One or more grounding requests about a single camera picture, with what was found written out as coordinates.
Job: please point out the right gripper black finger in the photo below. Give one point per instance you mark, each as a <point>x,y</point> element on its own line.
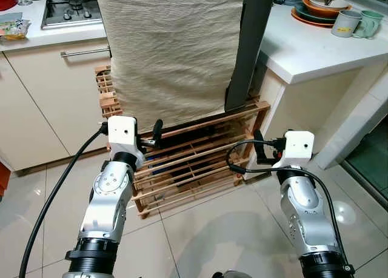
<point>259,140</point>

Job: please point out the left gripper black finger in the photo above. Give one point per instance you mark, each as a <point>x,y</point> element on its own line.
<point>158,129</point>

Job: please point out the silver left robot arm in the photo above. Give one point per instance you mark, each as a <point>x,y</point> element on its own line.
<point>109,193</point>

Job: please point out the dark grey fridge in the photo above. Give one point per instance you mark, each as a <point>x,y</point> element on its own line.
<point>248,48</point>

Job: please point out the wooden slatted shoe rack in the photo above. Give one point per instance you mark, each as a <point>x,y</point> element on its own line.
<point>200,169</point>

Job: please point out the beige crinkled cloth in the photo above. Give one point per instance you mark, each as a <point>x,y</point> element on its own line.
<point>170,54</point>

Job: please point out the white kitchen island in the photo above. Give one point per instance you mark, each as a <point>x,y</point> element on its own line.
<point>315,78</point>

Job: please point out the glass sliding door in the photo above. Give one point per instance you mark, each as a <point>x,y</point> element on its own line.
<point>370,163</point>

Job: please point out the orange plate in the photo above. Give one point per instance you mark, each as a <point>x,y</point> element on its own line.
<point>306,20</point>

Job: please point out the teal plate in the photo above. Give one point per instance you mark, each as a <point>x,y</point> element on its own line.
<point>301,13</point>

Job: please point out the orange bowl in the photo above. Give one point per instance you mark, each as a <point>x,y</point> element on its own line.
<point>321,13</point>

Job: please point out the grey mug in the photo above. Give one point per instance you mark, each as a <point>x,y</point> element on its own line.
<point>345,25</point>

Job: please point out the steel gas hob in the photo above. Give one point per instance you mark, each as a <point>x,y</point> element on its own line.
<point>70,11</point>

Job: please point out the white bowl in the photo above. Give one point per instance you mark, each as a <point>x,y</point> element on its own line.
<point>318,2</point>

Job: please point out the green mug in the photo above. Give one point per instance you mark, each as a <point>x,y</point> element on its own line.
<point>371,25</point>

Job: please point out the red black kitchen appliance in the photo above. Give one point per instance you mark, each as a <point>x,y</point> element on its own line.
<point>6,0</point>

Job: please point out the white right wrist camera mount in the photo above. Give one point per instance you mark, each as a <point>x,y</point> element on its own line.
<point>298,148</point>

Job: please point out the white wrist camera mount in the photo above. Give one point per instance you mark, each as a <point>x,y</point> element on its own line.
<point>298,148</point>
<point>123,132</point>

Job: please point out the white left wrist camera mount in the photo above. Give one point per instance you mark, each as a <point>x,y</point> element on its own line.
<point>123,132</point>

